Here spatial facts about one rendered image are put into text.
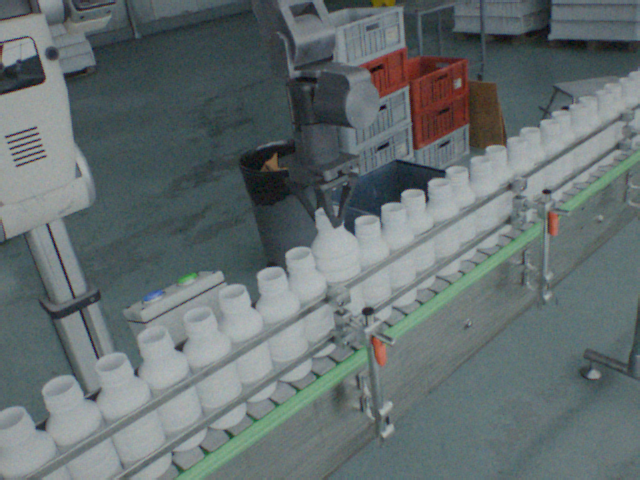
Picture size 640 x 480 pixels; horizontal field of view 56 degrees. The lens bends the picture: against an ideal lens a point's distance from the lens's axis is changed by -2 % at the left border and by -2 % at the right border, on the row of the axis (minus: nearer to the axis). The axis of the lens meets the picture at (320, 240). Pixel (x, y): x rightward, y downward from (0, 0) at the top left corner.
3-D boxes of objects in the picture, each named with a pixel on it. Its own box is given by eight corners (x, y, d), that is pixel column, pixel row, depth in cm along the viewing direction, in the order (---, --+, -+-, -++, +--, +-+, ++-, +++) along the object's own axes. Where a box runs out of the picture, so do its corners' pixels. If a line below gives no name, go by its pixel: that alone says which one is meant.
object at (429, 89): (415, 116, 377) (413, 81, 367) (365, 109, 404) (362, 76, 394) (470, 91, 412) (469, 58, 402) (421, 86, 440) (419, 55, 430)
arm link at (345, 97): (318, 19, 79) (264, 32, 74) (383, 18, 71) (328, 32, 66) (329, 109, 84) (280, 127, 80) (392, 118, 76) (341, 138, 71)
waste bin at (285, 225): (300, 306, 287) (278, 179, 258) (244, 276, 318) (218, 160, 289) (367, 265, 312) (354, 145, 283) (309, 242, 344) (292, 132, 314)
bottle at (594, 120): (565, 167, 141) (569, 97, 133) (591, 163, 141) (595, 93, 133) (575, 176, 135) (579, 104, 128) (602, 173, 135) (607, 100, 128)
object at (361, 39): (341, 72, 310) (336, 28, 300) (283, 69, 335) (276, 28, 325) (407, 46, 348) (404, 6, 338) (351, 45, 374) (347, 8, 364)
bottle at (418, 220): (393, 286, 105) (386, 197, 98) (412, 270, 109) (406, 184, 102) (423, 295, 102) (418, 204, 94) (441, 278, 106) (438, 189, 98)
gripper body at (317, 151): (313, 157, 89) (305, 107, 86) (363, 169, 82) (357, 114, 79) (278, 172, 85) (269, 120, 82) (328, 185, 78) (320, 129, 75)
